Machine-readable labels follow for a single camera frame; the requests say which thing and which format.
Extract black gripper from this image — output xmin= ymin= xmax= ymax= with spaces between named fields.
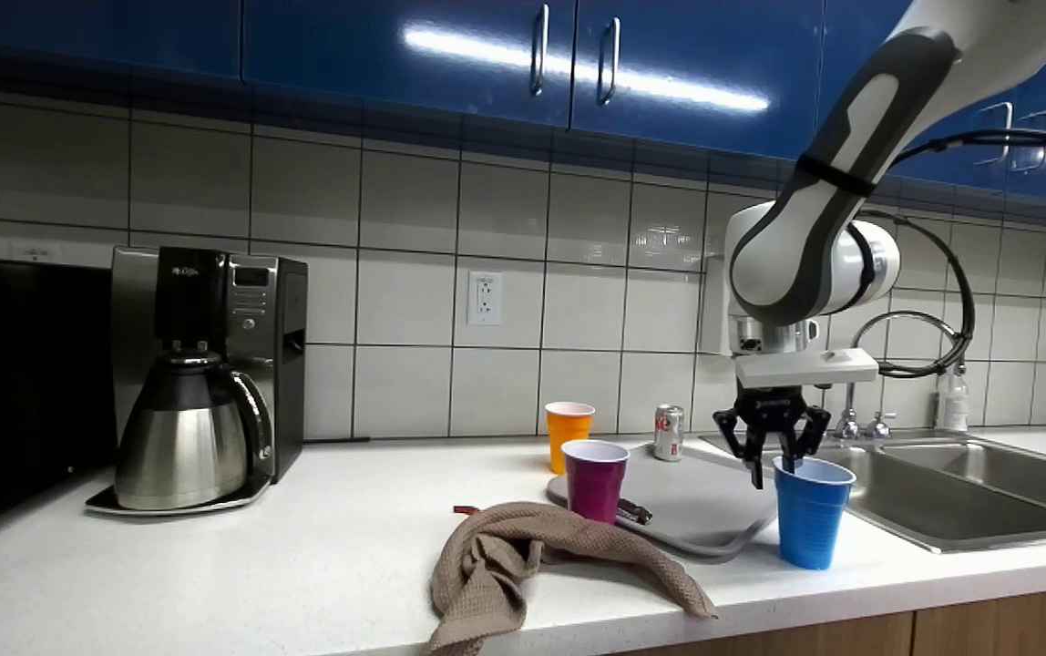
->
xmin=715 ymin=386 xmax=831 ymax=490

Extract blue plastic cup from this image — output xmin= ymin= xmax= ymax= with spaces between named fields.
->
xmin=773 ymin=456 xmax=856 ymax=568

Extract purple plastic cup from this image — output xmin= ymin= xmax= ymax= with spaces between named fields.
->
xmin=560 ymin=437 xmax=626 ymax=527

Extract orange plastic cup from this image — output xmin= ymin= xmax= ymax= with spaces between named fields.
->
xmin=543 ymin=403 xmax=594 ymax=473

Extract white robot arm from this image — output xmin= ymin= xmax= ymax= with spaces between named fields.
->
xmin=715 ymin=0 xmax=1046 ymax=485

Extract grey plastic tray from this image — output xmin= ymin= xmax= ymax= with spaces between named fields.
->
xmin=543 ymin=437 xmax=783 ymax=561

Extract chrome sink faucet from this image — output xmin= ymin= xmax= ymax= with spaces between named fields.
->
xmin=794 ymin=306 xmax=974 ymax=445

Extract silver soda can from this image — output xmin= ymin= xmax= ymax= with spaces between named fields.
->
xmin=652 ymin=406 xmax=684 ymax=462

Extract red black pen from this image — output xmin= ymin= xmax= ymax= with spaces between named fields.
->
xmin=452 ymin=499 xmax=652 ymax=528

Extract stainless steel double sink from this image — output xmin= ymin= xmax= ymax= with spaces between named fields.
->
xmin=820 ymin=437 xmax=1046 ymax=556

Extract white soap dispenser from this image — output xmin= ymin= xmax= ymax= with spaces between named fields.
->
xmin=695 ymin=258 xmax=731 ymax=358

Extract clear soap bottle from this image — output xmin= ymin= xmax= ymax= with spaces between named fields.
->
xmin=932 ymin=369 xmax=969 ymax=429

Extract brown cloth towel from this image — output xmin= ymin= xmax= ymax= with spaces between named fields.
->
xmin=425 ymin=505 xmax=715 ymax=656

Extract wooden lower cabinet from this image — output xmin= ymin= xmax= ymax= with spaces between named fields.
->
xmin=623 ymin=595 xmax=1046 ymax=656

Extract blue upper cabinets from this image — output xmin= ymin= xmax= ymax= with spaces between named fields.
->
xmin=0 ymin=0 xmax=1046 ymax=165

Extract steel coffee carafe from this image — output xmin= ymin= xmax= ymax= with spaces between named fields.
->
xmin=114 ymin=358 xmax=271 ymax=514

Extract black steel coffee maker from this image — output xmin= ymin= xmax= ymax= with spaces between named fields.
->
xmin=87 ymin=247 xmax=305 ymax=519

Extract black microwave oven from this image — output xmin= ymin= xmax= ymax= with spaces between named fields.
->
xmin=0 ymin=258 xmax=115 ymax=514

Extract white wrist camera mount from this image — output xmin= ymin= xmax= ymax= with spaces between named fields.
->
xmin=736 ymin=319 xmax=879 ymax=391

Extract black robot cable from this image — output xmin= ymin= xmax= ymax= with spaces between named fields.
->
xmin=844 ymin=123 xmax=1046 ymax=383

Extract white wall outlet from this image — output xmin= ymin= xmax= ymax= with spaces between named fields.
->
xmin=465 ymin=272 xmax=503 ymax=326

